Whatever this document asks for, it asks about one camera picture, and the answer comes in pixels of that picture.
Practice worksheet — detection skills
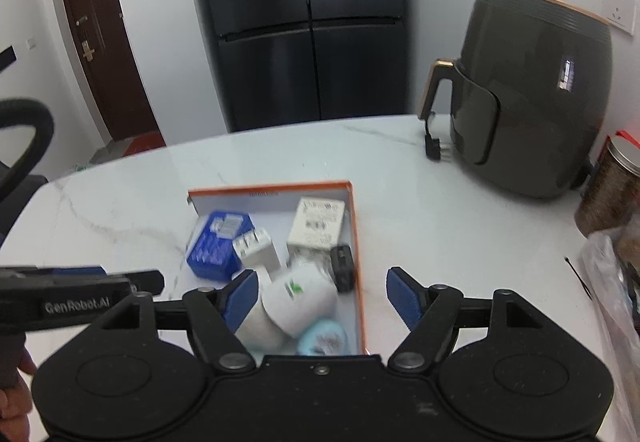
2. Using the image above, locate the black wall intercom panel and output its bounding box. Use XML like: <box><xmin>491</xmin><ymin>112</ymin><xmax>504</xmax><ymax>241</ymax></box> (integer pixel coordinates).
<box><xmin>0</xmin><ymin>46</ymin><xmax>16</xmax><ymax>72</ymax></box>

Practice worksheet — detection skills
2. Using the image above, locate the black refrigerator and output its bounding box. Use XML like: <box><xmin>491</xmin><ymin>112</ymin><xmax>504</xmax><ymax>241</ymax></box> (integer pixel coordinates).
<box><xmin>196</xmin><ymin>0</ymin><xmax>409</xmax><ymax>131</ymax></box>

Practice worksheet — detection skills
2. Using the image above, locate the clear plastic bag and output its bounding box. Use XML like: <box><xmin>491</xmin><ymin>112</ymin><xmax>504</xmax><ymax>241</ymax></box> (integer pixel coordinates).
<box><xmin>577</xmin><ymin>228</ymin><xmax>639</xmax><ymax>440</ymax></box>

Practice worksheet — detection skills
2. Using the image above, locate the white plug-in vaporizer front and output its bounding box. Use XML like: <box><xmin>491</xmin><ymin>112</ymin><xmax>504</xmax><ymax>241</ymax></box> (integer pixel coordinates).
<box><xmin>235</xmin><ymin>300</ymin><xmax>288</xmax><ymax>352</ymax></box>

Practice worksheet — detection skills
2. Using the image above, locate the black power plug cable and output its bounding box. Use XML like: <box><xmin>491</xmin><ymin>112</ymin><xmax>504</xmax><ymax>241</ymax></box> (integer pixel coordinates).
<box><xmin>422</xmin><ymin>111</ymin><xmax>452</xmax><ymax>163</ymax></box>

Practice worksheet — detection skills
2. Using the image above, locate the blue toothpick jar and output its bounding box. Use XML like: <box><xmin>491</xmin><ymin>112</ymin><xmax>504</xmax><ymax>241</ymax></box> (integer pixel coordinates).
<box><xmin>296</xmin><ymin>319</ymin><xmax>349</xmax><ymax>356</ymax></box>

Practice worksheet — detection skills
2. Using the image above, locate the person's left hand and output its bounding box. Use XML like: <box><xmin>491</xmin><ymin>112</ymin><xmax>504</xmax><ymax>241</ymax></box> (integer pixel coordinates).
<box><xmin>0</xmin><ymin>343</ymin><xmax>39</xmax><ymax>442</ymax></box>

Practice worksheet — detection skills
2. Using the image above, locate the white barcode product box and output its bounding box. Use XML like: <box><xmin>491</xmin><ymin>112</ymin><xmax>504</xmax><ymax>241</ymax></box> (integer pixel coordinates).
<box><xmin>286</xmin><ymin>196</ymin><xmax>346</xmax><ymax>253</ymax></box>

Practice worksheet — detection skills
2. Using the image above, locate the black wrist strap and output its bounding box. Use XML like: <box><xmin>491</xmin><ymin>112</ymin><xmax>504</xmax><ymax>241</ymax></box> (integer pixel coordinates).
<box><xmin>0</xmin><ymin>97</ymin><xmax>57</xmax><ymax>208</ymax></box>

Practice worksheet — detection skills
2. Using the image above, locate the black USB charger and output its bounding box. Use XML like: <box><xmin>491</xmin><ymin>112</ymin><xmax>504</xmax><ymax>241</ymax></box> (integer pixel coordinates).
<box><xmin>330</xmin><ymin>244</ymin><xmax>356</xmax><ymax>294</ymax></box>

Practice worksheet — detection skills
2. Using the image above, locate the brown wooden door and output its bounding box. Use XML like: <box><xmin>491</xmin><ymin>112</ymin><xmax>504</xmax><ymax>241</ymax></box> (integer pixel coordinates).
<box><xmin>64</xmin><ymin>0</ymin><xmax>158</xmax><ymax>140</ymax></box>

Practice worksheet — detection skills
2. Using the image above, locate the orange white cardboard tray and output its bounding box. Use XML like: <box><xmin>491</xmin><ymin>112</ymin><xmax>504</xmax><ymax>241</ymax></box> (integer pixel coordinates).
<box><xmin>188</xmin><ymin>180</ymin><xmax>367</xmax><ymax>354</ymax></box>

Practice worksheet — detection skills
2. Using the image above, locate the black hairpin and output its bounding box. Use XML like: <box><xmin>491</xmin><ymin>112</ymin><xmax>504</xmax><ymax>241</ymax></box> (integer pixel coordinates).
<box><xmin>564</xmin><ymin>257</ymin><xmax>593</xmax><ymax>300</ymax></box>

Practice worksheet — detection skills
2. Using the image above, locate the blue rectangular box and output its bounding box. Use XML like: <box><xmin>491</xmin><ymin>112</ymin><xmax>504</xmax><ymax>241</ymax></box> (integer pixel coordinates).
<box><xmin>186</xmin><ymin>210</ymin><xmax>254</xmax><ymax>282</ymax></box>

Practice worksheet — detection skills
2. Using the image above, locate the white plug-in vaporizer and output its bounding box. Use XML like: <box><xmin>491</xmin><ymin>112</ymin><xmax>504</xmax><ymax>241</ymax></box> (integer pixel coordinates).
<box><xmin>262</xmin><ymin>265</ymin><xmax>337</xmax><ymax>338</ymax></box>
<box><xmin>235</xmin><ymin>300</ymin><xmax>288</xmax><ymax>352</ymax></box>

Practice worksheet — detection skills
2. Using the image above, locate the white light switch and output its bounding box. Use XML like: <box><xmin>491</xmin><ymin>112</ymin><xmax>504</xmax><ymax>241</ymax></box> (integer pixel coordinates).
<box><xmin>26</xmin><ymin>37</ymin><xmax>37</xmax><ymax>50</ymax></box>

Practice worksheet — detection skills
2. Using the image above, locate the glass jar with granules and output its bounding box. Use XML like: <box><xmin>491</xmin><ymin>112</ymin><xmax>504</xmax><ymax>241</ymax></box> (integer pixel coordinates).
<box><xmin>574</xmin><ymin>136</ymin><xmax>639</xmax><ymax>237</ymax></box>

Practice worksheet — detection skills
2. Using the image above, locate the red doormat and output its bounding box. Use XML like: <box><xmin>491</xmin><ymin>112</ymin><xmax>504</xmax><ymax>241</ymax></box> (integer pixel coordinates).
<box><xmin>122</xmin><ymin>131</ymin><xmax>166</xmax><ymax>157</ymax></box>

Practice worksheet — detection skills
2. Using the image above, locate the dark grey air fryer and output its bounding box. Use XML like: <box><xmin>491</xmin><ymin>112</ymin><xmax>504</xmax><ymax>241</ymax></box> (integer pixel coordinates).
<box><xmin>418</xmin><ymin>0</ymin><xmax>612</xmax><ymax>199</ymax></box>

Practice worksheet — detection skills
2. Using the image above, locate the white wall socket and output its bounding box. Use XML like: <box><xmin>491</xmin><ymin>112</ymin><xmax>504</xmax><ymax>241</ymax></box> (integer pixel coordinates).
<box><xmin>601</xmin><ymin>0</ymin><xmax>637</xmax><ymax>36</ymax></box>

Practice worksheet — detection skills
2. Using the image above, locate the white USB charger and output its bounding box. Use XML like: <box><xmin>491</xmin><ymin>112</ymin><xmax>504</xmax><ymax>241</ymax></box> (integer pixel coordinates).
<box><xmin>232</xmin><ymin>228</ymin><xmax>281</xmax><ymax>272</ymax></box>

